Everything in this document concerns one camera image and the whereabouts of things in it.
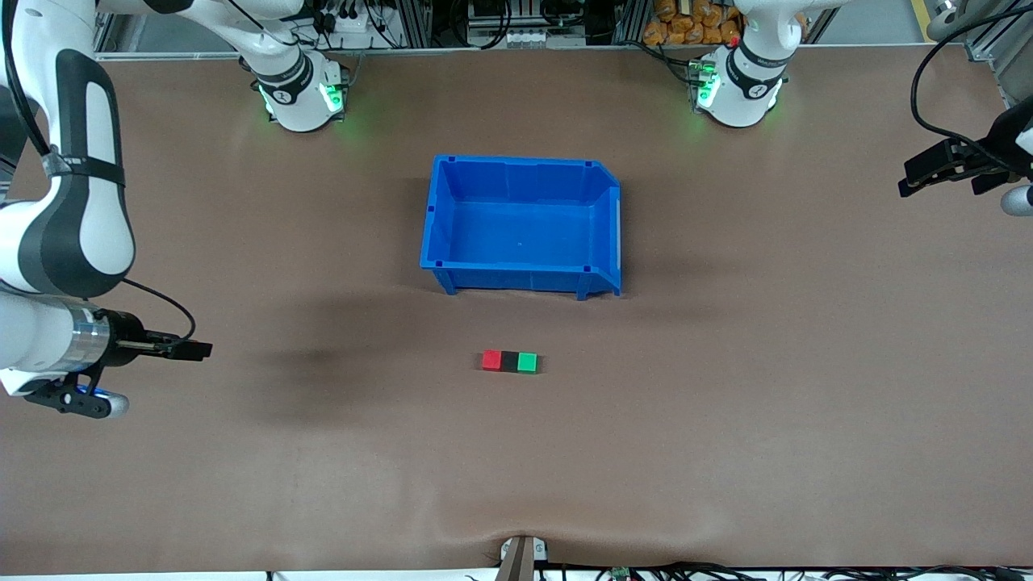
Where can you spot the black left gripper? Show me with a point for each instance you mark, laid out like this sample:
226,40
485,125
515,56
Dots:
994,150

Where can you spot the blue plastic storage bin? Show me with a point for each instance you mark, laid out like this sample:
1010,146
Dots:
516,234

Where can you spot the orange packaged goods pile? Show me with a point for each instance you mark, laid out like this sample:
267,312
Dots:
694,22

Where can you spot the aluminium frame strut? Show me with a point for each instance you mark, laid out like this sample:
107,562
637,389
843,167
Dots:
989,44

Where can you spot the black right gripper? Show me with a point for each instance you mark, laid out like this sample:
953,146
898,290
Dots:
124,336

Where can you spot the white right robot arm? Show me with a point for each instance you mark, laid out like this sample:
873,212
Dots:
299,105

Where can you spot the white terminal block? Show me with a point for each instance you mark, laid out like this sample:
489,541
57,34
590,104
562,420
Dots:
500,38

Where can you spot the brown table mat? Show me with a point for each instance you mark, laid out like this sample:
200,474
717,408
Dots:
323,484

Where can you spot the white power strip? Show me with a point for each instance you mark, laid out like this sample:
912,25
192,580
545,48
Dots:
351,22

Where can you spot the grey metal clamp bracket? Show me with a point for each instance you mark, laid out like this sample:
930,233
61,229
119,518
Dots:
523,557

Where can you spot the red cube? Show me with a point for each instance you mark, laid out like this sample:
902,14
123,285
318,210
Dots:
491,361

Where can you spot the black cube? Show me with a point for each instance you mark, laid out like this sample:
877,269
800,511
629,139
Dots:
510,361

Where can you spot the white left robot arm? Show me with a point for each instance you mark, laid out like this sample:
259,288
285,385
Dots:
738,101

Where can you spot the green cube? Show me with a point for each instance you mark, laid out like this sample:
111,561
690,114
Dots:
528,363

